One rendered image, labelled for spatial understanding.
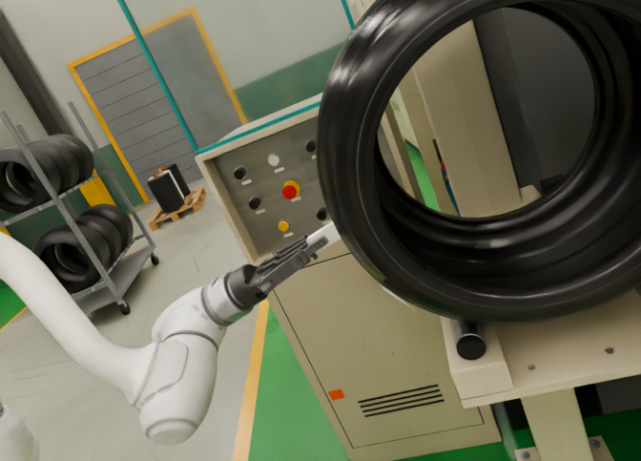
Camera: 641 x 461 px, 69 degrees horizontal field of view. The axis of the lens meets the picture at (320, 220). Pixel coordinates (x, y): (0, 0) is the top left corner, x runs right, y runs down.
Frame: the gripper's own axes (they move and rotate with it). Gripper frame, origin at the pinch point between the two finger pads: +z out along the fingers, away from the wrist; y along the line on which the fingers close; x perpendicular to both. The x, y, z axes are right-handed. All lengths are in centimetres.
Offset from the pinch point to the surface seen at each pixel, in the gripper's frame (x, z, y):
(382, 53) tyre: -19.3, 24.5, -11.5
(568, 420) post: 86, 11, 27
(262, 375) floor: 83, -124, 119
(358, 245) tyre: 0.7, 6.7, -10.5
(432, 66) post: -10.0, 29.6, 26.2
